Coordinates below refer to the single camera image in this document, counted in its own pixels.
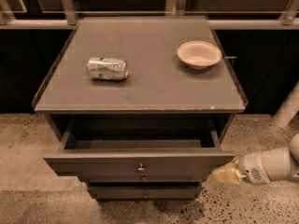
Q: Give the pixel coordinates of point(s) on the metal railing with glass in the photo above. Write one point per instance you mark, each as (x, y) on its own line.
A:
(220, 14)

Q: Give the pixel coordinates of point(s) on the grey bottom drawer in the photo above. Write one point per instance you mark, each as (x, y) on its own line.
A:
(145, 192)

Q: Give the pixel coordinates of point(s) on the metal top drawer knob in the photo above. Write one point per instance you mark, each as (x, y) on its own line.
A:
(141, 168)

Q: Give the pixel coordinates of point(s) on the grey top drawer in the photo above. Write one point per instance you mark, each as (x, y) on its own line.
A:
(115, 145)

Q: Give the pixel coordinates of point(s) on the grey drawer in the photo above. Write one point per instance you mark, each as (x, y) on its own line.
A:
(115, 145)
(145, 192)
(144, 178)

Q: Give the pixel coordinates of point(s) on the white paper bowl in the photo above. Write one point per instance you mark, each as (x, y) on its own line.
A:
(199, 55)

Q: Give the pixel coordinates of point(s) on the grey drawer cabinet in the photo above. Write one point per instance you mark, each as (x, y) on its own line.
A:
(158, 82)

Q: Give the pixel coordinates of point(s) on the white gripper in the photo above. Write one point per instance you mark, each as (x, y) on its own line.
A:
(251, 168)

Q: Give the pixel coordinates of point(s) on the grey middle drawer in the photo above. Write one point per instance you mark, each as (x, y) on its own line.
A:
(144, 178)

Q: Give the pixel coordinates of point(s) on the crushed silver green can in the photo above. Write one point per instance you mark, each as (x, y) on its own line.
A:
(107, 68)

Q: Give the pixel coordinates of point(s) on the white cylindrical post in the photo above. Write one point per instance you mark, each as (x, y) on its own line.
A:
(288, 109)

